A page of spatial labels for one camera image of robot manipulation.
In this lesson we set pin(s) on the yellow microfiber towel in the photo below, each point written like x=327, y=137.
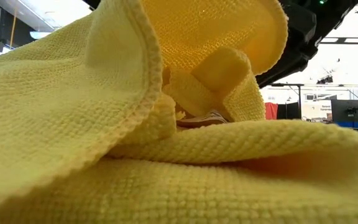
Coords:
x=73, y=124

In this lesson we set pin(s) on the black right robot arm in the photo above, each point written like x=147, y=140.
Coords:
x=300, y=37

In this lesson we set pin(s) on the red fabric panel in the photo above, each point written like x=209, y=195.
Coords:
x=270, y=111

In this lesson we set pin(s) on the black panel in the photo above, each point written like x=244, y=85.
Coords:
x=289, y=111

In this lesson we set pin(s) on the black T-shaped stand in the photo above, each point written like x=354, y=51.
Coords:
x=299, y=93

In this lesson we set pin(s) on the white sign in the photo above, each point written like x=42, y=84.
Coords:
x=317, y=109

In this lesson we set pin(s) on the black ceiling spotlight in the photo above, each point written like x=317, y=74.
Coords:
x=325, y=80

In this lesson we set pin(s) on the black monitor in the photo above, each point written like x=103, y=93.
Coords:
x=348, y=110

